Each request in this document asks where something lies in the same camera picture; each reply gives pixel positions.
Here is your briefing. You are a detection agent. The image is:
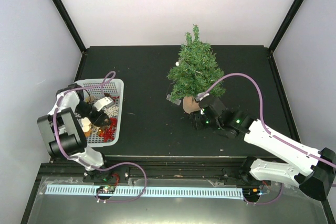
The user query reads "red gift box ornament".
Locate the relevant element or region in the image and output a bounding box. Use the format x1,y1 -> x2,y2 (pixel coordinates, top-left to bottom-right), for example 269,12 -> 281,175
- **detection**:
110,118 -> 118,127

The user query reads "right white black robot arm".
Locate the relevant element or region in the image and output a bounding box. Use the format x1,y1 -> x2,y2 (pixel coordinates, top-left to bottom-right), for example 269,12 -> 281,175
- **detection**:
190,94 -> 335,201

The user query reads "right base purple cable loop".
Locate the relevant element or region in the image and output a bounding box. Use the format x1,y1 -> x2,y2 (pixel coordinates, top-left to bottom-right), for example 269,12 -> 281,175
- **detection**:
243,179 -> 284,206

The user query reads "small green christmas tree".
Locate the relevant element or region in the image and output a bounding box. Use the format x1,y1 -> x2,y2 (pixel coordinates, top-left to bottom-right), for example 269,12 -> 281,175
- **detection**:
167,25 -> 224,100

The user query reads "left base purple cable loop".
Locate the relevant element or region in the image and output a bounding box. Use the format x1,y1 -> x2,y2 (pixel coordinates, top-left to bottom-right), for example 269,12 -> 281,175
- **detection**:
94,162 -> 148,204

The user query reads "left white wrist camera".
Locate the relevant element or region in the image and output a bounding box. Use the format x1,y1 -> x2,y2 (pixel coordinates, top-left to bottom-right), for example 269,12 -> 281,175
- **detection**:
93,97 -> 114,111

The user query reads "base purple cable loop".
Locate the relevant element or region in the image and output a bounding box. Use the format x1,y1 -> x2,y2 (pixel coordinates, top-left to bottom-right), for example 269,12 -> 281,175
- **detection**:
243,179 -> 284,206
94,162 -> 148,204

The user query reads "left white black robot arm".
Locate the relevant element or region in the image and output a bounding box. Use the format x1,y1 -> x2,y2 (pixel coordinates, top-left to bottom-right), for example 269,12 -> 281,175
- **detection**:
37,83 -> 113,182

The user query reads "light blue slotted cable duct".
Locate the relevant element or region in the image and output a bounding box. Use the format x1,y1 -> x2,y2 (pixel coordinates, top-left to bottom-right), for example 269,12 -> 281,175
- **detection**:
44,185 -> 244,200

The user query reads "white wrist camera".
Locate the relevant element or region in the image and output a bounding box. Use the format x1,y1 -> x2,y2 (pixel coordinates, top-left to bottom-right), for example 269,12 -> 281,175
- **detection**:
195,92 -> 209,102
93,97 -> 114,111

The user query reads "red snowflake ornament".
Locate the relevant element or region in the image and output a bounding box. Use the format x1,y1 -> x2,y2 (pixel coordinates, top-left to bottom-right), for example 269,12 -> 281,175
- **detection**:
98,127 -> 116,143

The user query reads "white bulb light string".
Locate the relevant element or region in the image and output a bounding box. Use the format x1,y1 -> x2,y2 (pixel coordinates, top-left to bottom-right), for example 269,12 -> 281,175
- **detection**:
165,61 -> 182,104

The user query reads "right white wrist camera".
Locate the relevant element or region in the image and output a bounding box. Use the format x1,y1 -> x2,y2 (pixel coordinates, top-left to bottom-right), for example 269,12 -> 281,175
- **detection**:
195,92 -> 209,102

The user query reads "wooden slice ornament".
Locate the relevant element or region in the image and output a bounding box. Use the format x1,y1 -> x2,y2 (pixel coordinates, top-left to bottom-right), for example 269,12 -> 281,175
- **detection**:
79,118 -> 92,133

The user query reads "white plastic basket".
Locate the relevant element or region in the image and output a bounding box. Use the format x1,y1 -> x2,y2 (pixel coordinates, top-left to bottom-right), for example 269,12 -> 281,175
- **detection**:
75,79 -> 124,148

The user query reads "terracotta tree pot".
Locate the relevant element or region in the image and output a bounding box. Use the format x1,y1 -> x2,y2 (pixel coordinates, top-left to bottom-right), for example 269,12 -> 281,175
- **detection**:
183,96 -> 201,114

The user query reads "white snowflake ornament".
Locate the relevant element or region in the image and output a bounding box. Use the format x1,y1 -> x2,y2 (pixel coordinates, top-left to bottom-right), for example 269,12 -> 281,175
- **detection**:
103,105 -> 119,118

